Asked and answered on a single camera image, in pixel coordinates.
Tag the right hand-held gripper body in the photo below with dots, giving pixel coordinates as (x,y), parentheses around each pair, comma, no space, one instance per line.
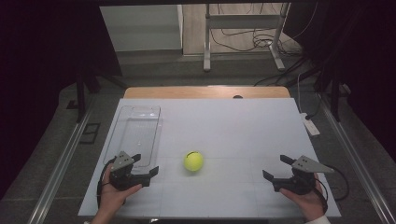
(300,180)

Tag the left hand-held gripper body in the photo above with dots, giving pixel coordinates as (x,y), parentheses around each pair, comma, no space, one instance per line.
(123,174)

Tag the clear plastic tray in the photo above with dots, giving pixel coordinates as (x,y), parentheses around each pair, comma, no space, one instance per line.
(137,133)

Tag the yellow tennis ball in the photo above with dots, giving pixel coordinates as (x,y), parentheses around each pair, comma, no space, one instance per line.
(193,161)

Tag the person's right hand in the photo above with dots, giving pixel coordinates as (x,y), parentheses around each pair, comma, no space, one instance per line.
(309,203)

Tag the person's left hand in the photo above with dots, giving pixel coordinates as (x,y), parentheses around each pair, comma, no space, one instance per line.
(113,197)

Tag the white power strip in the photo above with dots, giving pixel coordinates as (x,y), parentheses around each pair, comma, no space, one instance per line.
(310,126)

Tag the white table board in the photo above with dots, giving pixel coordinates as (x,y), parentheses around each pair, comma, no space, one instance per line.
(233,140)

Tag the black round grommet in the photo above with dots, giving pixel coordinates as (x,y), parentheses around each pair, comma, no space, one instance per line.
(237,96)

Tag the black metal stand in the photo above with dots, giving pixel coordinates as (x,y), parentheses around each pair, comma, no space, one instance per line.
(335,96)
(81,93)

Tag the dark curtain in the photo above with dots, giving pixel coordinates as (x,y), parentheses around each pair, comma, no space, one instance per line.
(40,77)
(367,62)

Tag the white cabinet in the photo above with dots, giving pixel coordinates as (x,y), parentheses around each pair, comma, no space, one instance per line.
(140,28)

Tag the metal floor rail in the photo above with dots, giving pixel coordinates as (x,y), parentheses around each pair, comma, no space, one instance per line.
(358,168)
(59,168)

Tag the white metal desk frame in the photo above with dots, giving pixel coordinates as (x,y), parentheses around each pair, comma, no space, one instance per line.
(243,21)

